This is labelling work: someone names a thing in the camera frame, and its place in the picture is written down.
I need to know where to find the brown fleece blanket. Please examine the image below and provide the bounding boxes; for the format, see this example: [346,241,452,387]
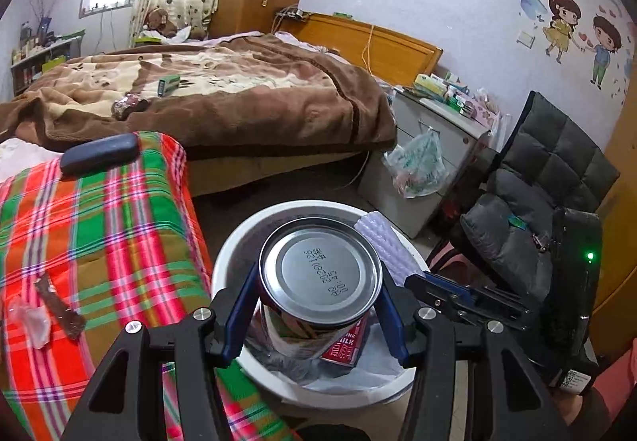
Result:
[1,33,396,158]

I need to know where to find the small white foam net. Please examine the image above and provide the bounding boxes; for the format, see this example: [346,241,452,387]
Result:
[354,211,429,287]

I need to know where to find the dark blue glasses case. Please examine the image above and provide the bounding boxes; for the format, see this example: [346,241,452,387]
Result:
[59,133,141,176]

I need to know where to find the grey bedside cabinet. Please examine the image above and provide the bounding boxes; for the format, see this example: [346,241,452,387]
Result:
[358,86,489,238]

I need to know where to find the cartoon couple wall sticker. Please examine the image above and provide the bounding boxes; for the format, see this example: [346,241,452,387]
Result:
[542,0,622,89]

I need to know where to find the right hand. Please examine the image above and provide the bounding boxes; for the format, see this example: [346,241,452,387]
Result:
[552,388,611,441]

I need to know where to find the wooden headboard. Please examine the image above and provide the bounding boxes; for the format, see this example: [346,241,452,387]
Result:
[281,14,443,85]

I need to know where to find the cluttered side shelf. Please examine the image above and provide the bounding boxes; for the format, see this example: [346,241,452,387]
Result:
[11,30,85,96]

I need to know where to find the white round trash bin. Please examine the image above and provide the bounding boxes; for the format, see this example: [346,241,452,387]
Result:
[212,199,428,410]

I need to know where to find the brown snack wrapper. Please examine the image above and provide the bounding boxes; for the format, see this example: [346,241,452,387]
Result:
[35,272,86,342]

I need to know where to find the clear plastic wrap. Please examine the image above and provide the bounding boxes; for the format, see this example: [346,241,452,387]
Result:
[8,296,51,349]

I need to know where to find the metal tin can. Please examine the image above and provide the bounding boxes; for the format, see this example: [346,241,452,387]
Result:
[258,217,383,360]

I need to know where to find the grey cushioned chair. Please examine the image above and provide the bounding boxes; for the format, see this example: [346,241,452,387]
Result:
[460,90,621,317]

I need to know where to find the teddy bear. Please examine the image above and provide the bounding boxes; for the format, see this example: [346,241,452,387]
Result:
[144,8,177,39]

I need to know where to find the green box on bed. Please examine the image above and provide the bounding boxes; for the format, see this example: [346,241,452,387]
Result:
[156,74,182,97]

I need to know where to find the plaid tablecloth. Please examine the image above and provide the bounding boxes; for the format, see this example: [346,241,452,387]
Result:
[0,130,300,441]

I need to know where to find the hanging plastic bag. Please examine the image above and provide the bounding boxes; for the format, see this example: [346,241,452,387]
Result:
[382,127,449,199]

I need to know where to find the items on cabinet top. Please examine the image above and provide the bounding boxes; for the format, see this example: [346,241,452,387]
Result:
[412,73,498,129]

